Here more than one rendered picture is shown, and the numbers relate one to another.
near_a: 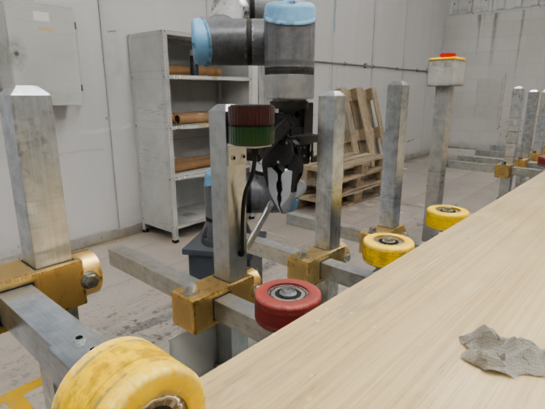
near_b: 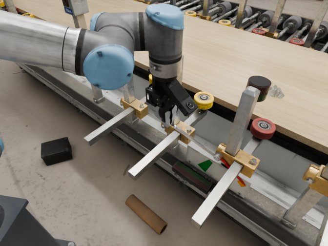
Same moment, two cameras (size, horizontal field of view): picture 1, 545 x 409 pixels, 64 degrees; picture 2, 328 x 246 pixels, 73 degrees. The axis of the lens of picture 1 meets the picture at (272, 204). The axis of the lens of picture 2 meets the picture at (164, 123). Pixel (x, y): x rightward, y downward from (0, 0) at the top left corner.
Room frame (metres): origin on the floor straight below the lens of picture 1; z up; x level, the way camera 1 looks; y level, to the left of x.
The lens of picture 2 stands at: (0.84, 0.53, 1.46)
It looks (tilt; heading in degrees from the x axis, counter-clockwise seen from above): 44 degrees down; 268
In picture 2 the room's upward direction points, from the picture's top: straight up
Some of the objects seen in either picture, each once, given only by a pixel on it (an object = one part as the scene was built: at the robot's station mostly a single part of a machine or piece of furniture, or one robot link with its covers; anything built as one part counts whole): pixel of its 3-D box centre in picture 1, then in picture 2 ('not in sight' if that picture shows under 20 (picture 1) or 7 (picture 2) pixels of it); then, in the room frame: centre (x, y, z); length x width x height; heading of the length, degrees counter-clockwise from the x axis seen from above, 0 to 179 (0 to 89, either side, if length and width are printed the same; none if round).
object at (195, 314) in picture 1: (221, 296); (236, 157); (0.58, 0.08, 0.85); 0.13 x 0.06 x 0.05; 138
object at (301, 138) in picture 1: (291, 134); (163, 88); (0.83, -0.04, 1.06); 0.09 x 0.08 x 0.12; 138
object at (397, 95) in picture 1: (391, 189); (127, 83); (0.97, -0.27, 0.92); 0.03 x 0.03 x 0.48; 48
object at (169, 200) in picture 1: (197, 136); not in sight; (3.64, 0.63, 0.78); 0.90 x 0.45 x 1.55; 139
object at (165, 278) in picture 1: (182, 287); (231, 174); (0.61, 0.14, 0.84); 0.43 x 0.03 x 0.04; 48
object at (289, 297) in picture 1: (287, 331); (259, 135); (0.47, -0.02, 0.85); 0.08 x 0.08 x 0.11
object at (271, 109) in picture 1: (251, 114); (258, 84); (0.57, 0.03, 1.11); 0.06 x 0.06 x 0.02
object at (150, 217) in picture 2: not in sight; (145, 213); (0.94, -0.11, 0.04); 0.30 x 0.08 x 0.08; 138
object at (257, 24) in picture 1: (280, 42); (118, 34); (0.93, -0.02, 1.23); 0.12 x 0.12 x 0.09; 2
